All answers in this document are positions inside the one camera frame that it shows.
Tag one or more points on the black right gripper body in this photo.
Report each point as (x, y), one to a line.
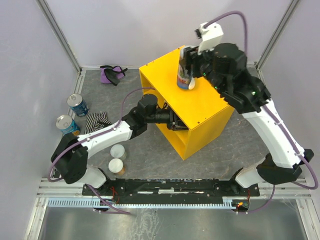
(191, 59)

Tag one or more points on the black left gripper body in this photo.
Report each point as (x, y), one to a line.
(172, 121)

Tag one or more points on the tall porridge can with spoon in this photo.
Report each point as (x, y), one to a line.
(184, 79)

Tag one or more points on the yellow cabinet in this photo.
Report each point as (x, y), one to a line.
(201, 109)

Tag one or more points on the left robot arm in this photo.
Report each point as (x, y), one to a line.
(71, 156)

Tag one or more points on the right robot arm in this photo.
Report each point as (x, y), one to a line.
(225, 68)

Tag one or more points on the clear jar upper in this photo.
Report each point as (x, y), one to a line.
(118, 151)

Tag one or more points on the clear jar orange contents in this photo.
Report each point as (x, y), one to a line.
(116, 166)

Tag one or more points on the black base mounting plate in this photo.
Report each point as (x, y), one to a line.
(140, 191)

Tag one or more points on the black white striped cloth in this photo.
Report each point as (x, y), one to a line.
(96, 121)

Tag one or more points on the purple black pouch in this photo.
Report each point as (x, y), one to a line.
(112, 74)

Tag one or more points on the blue tin can upper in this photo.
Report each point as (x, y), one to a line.
(77, 104)

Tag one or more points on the blue yellow tin can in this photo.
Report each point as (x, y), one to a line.
(66, 125)

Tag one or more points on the white slotted cable duct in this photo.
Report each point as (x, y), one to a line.
(94, 202)

